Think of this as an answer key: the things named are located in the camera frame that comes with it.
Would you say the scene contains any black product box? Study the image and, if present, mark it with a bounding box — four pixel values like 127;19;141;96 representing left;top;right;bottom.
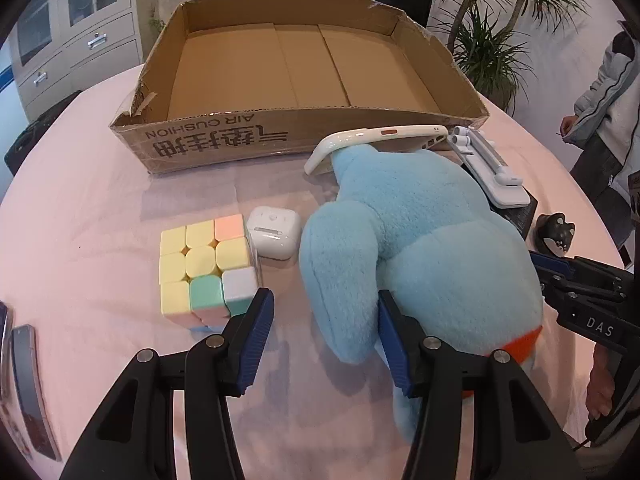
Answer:
465;160;538;241

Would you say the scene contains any white earbuds case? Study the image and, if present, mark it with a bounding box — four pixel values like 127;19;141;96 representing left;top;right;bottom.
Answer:
246;206;302;261

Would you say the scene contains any black chair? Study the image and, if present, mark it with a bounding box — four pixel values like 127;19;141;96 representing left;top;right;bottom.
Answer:
4;91;83;177

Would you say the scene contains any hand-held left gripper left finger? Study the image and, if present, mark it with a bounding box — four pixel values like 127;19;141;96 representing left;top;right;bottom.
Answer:
59;287;276;480

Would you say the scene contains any light blue plush toy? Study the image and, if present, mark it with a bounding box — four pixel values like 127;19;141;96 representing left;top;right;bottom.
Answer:
299;145;546;443

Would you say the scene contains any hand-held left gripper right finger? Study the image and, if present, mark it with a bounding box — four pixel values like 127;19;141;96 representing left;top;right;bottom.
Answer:
377;290;586;480

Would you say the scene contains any cream phone case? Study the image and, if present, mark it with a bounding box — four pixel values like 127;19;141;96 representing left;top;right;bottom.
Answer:
304;123;449;177

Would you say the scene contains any brown cardboard box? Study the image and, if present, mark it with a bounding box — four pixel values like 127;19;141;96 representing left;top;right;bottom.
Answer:
109;0;491;177

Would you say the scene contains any pink tablecloth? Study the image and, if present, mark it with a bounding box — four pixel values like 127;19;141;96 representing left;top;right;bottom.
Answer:
0;62;628;480

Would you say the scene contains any grey metal cabinet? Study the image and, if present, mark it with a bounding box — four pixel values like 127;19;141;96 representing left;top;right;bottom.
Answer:
9;0;144;112

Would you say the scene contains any black cat figurine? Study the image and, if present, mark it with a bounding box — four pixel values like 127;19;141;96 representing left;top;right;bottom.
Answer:
534;213;576;256

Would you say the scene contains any pastel puzzle cube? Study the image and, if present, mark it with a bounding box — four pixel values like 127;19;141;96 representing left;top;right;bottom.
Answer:
159;215;261;331

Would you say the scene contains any person's right hand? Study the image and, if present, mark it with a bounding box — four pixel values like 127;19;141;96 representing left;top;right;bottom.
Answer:
587;344;618;422

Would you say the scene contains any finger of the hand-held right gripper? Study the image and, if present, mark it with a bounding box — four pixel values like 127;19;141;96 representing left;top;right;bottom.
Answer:
530;252;632;287
539;272;628;307

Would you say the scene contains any white folding phone stand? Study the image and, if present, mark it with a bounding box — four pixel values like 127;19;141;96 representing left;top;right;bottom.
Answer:
446;126;531;208

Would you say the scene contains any tall palm-like potted plant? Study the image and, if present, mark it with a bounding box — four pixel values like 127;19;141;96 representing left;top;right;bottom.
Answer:
434;0;587;117

